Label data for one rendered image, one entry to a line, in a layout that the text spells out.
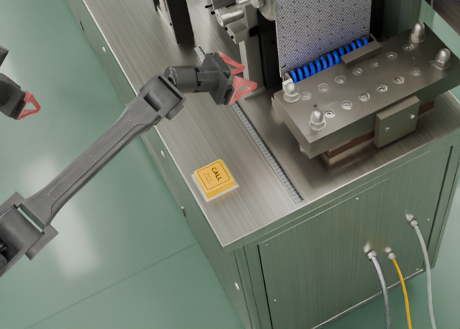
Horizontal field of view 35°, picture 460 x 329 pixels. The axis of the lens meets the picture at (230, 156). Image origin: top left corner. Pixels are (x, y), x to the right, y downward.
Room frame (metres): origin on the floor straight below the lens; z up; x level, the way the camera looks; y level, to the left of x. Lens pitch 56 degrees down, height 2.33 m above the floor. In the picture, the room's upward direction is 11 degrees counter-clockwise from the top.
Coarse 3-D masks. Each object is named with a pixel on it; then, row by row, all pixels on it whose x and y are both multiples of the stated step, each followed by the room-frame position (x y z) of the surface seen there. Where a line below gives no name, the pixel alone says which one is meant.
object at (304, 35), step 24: (336, 0) 1.12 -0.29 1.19; (360, 0) 1.14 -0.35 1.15; (288, 24) 1.09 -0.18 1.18; (312, 24) 1.10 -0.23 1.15; (336, 24) 1.12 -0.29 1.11; (360, 24) 1.14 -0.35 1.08; (288, 48) 1.09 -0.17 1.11; (312, 48) 1.10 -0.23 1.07; (336, 48) 1.12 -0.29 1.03; (288, 72) 1.08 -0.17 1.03
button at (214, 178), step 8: (216, 160) 0.96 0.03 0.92; (200, 168) 0.94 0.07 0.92; (208, 168) 0.94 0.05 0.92; (216, 168) 0.93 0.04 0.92; (224, 168) 0.93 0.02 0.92; (200, 176) 0.92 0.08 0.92; (208, 176) 0.92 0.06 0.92; (216, 176) 0.91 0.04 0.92; (224, 176) 0.91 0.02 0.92; (200, 184) 0.91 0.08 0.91; (208, 184) 0.90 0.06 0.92; (216, 184) 0.89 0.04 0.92; (224, 184) 0.89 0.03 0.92; (232, 184) 0.89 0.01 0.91; (208, 192) 0.87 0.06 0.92; (216, 192) 0.88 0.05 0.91
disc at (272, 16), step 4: (272, 0) 1.07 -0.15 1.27; (272, 4) 1.08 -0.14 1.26; (276, 4) 1.07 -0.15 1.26; (272, 8) 1.08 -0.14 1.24; (276, 8) 1.07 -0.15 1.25; (272, 12) 1.08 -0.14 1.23; (276, 12) 1.07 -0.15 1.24; (264, 16) 1.12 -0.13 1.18; (268, 16) 1.10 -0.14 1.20; (272, 16) 1.08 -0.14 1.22; (276, 16) 1.07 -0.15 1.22; (268, 20) 1.10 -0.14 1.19; (272, 20) 1.08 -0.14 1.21
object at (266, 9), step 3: (267, 0) 1.09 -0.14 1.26; (270, 0) 1.08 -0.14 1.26; (267, 3) 1.09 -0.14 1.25; (270, 3) 1.08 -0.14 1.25; (261, 6) 1.12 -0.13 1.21; (264, 6) 1.11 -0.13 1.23; (267, 6) 1.09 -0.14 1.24; (270, 6) 1.08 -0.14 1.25; (261, 9) 1.12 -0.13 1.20; (264, 9) 1.11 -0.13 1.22; (267, 9) 1.09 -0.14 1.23; (270, 9) 1.08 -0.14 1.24; (264, 12) 1.11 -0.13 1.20; (267, 12) 1.10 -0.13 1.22
